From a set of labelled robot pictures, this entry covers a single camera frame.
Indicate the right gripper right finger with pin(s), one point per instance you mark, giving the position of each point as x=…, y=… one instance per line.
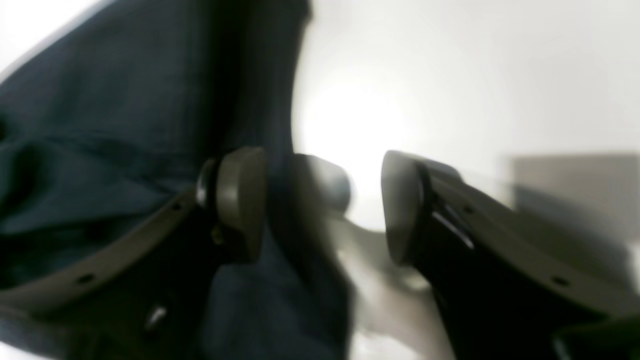
x=499, y=295

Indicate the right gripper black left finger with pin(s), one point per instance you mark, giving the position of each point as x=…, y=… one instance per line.
x=142, y=297

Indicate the black T-shirt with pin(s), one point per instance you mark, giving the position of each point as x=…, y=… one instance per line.
x=105, y=126

